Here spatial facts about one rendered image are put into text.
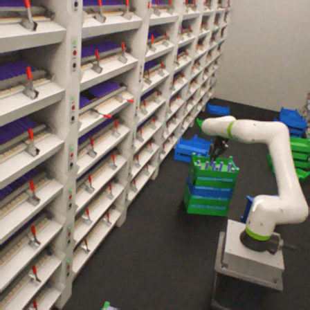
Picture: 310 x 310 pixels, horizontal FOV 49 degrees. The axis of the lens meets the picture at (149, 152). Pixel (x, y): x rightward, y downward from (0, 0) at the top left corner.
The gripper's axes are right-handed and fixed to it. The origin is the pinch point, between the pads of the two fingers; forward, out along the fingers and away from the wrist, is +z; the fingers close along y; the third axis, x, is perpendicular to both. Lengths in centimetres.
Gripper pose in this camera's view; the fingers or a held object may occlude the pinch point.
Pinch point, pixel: (213, 157)
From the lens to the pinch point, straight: 252.0
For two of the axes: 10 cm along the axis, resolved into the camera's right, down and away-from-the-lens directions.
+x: 0.2, -7.8, 6.3
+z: -1.3, 6.2, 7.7
